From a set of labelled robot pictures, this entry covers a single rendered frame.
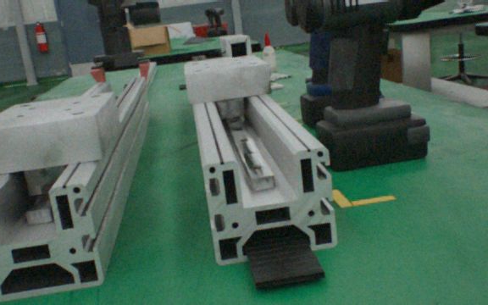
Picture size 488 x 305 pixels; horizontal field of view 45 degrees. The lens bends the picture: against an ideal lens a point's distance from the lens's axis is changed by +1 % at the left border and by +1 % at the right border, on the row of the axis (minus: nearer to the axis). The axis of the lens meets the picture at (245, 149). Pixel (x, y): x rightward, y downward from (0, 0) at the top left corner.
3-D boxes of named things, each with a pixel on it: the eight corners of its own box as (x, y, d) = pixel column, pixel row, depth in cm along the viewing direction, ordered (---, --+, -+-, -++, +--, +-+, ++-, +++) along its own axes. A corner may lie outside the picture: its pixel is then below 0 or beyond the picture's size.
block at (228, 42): (219, 63, 225) (215, 39, 223) (247, 60, 226) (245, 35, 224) (222, 66, 215) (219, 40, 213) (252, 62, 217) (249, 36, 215)
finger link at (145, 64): (154, 97, 125) (146, 53, 122) (120, 102, 124) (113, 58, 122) (155, 93, 131) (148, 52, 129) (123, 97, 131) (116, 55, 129)
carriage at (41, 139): (27, 163, 67) (13, 104, 65) (124, 149, 68) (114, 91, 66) (-20, 208, 51) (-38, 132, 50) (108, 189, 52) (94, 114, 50)
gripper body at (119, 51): (143, 60, 123) (137, 24, 121) (94, 66, 122) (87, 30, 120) (145, 58, 129) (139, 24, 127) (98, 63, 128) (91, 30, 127)
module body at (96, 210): (103, 123, 123) (96, 82, 121) (151, 116, 124) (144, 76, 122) (-26, 306, 46) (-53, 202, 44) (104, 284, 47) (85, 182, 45)
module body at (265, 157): (193, 110, 125) (187, 70, 123) (240, 103, 126) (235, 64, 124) (217, 265, 47) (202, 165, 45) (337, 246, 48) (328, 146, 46)
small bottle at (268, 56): (280, 71, 175) (275, 31, 172) (271, 74, 173) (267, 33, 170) (270, 71, 178) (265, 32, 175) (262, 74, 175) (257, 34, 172)
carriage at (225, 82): (190, 107, 92) (183, 63, 91) (258, 97, 93) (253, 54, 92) (191, 125, 77) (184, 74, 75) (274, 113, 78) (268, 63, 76)
